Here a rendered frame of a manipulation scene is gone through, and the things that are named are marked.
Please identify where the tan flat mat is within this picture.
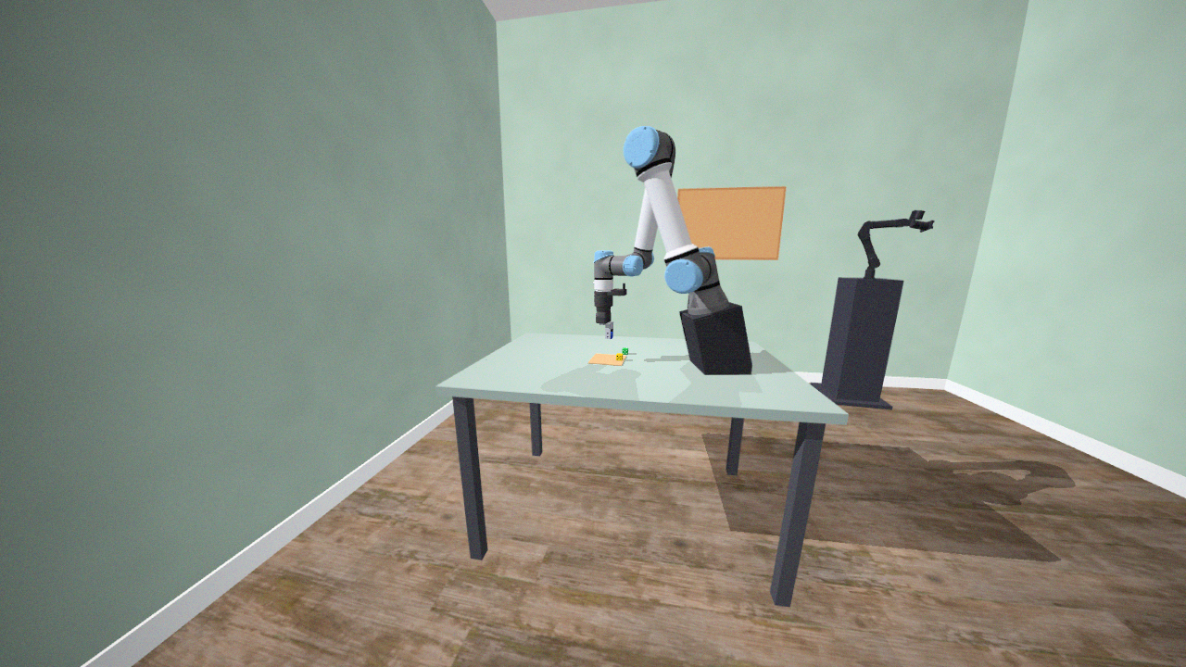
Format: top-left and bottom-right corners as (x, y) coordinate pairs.
(588, 354), (626, 366)

